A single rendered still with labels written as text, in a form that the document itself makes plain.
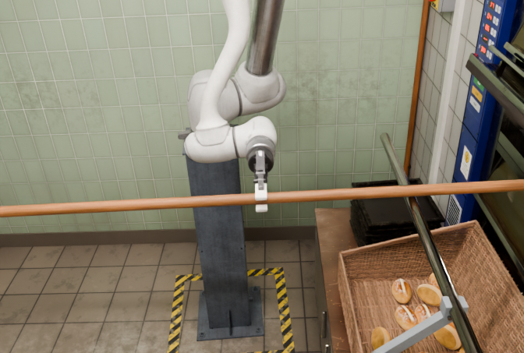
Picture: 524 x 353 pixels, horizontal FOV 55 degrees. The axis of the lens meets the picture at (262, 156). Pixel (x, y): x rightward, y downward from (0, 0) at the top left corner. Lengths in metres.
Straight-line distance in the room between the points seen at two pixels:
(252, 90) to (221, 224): 0.60
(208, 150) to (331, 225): 0.83
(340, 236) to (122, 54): 1.34
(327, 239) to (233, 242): 0.40
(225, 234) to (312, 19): 1.06
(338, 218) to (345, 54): 0.79
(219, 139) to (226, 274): 0.92
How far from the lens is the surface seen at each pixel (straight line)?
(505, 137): 1.74
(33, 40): 2.69
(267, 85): 1.91
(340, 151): 2.72
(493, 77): 1.46
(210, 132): 1.57
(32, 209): 1.46
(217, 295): 2.43
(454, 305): 1.12
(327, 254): 2.08
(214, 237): 2.19
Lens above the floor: 1.96
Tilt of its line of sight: 31 degrees down
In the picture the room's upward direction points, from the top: 3 degrees counter-clockwise
